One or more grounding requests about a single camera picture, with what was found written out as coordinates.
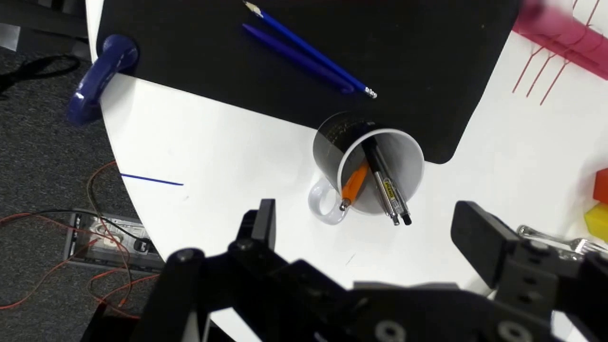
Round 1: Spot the red floor cable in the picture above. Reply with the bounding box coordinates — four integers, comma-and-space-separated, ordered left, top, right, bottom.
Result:
0, 160, 164, 316

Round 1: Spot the black table mat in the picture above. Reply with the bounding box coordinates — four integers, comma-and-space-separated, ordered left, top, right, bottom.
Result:
97, 0, 529, 165

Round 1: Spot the gray cup white inside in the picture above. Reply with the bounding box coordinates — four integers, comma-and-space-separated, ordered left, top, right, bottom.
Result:
308, 112, 426, 228

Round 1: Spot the blue pen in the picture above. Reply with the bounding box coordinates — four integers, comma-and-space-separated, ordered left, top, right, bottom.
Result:
242, 0, 381, 103

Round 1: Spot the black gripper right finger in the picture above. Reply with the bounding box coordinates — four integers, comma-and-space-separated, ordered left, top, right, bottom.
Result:
451, 200, 608, 342

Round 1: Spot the black floor cable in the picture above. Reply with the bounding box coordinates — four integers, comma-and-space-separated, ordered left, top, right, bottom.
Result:
0, 53, 82, 99

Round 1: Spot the black marker pen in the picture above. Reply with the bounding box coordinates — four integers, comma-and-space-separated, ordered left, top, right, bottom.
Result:
362, 137, 415, 228

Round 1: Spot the yellow orange ballpoint pen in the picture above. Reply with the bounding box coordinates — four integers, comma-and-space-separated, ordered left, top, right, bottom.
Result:
339, 162, 373, 213

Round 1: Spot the pink toothed rack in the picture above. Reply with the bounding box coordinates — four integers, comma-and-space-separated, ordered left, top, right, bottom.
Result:
512, 0, 608, 107

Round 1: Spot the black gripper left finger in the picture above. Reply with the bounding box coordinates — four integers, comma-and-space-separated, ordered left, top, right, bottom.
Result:
130, 198, 350, 342

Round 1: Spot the blue table clamp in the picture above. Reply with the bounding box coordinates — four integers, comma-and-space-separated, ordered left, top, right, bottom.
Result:
65, 32, 143, 126

